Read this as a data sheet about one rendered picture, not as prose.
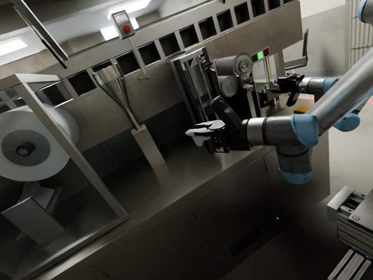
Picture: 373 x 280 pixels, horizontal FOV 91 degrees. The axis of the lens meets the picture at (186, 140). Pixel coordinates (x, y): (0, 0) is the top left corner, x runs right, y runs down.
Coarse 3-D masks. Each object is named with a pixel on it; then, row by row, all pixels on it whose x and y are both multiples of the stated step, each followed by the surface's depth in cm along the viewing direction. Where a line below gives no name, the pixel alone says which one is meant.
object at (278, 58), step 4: (280, 52) 175; (276, 56) 177; (280, 56) 176; (276, 60) 179; (280, 60) 178; (276, 64) 182; (280, 64) 179; (276, 68) 184; (280, 68) 181; (284, 68) 182; (276, 72) 187; (280, 72) 183; (284, 72) 184; (280, 76) 185; (284, 76) 186; (288, 96) 196
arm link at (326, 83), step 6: (312, 78) 82; (318, 78) 79; (324, 78) 77; (330, 78) 75; (336, 78) 74; (312, 84) 80; (318, 84) 78; (324, 84) 76; (330, 84) 74; (306, 90) 83; (312, 90) 80; (318, 90) 78; (324, 90) 76; (318, 96) 80
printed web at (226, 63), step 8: (232, 56) 115; (184, 64) 107; (216, 64) 125; (224, 64) 116; (232, 64) 109; (216, 72) 105; (224, 72) 119; (232, 72) 111; (216, 80) 108; (224, 96) 114
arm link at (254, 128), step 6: (252, 120) 48; (258, 120) 47; (246, 126) 49; (252, 126) 47; (258, 126) 46; (246, 132) 48; (252, 132) 47; (258, 132) 46; (246, 138) 49; (252, 138) 47; (258, 138) 46; (252, 144) 49; (258, 144) 48; (264, 144) 47
